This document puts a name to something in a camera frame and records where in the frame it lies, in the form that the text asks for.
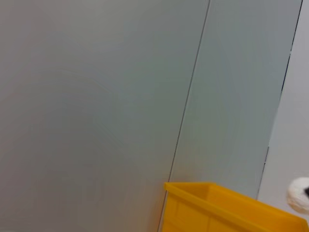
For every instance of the white paper ball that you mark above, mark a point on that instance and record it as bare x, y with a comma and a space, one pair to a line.
295, 198

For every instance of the yellow plastic storage bin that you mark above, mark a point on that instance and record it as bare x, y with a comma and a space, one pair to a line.
217, 212

